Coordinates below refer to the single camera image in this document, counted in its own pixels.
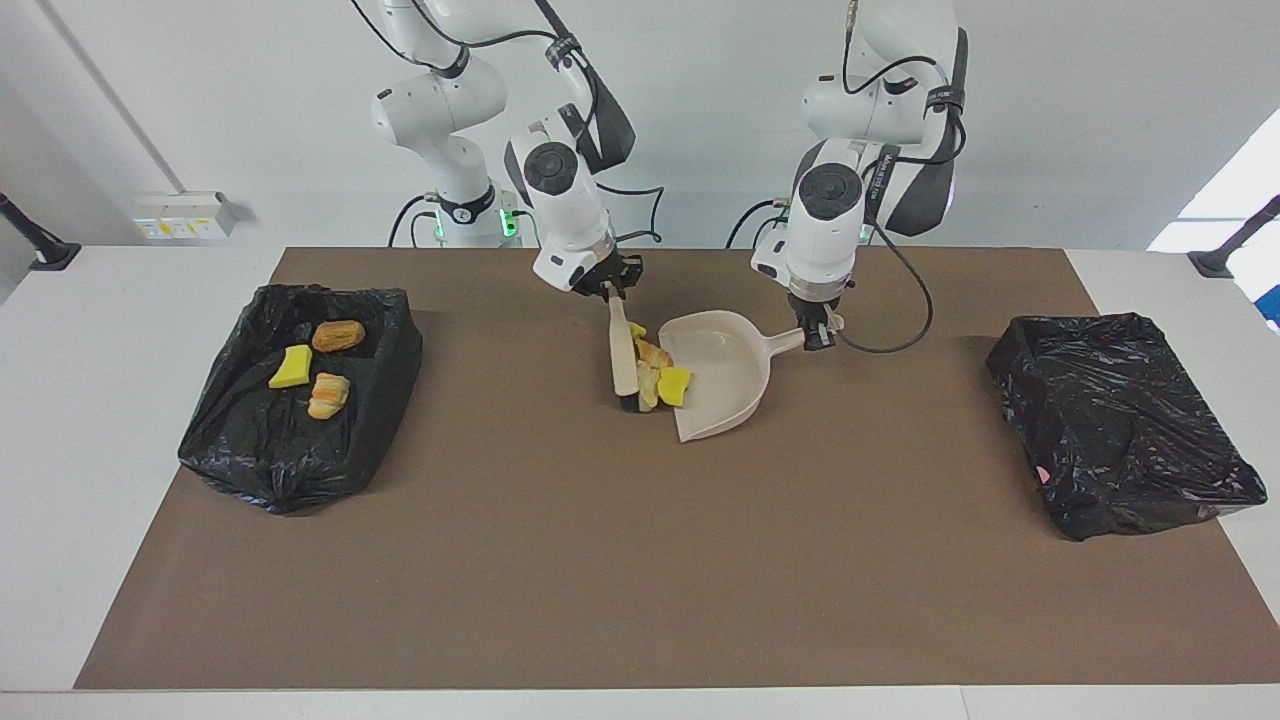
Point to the blue object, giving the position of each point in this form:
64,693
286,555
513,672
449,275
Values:
1274,305

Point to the brown table mat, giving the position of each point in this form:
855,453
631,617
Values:
600,620

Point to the white wall outlet box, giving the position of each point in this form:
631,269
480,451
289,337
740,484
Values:
180,220

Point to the pale striped bread piece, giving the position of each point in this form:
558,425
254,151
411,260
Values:
328,396

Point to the beige hand brush black bristles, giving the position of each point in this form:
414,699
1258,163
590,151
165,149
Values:
625,360

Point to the orange croissant piece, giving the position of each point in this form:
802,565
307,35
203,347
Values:
656,353

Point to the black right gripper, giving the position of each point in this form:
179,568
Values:
615,272

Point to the black trash bag bin pink spot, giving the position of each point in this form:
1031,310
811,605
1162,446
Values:
1120,420

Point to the pale bread chunk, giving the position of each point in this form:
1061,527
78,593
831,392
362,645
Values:
648,388

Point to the grey wall conduit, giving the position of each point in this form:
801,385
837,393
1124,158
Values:
80,53

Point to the black stand foot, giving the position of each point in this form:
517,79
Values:
1215,262
50,255

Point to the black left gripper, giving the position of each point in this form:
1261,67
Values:
815,305

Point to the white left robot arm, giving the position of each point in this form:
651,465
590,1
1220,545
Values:
830,230

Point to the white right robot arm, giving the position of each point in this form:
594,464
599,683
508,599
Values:
560,200

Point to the brown bread roll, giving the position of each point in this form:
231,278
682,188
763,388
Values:
338,336

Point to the beige plastic dustpan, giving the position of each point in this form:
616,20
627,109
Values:
725,380

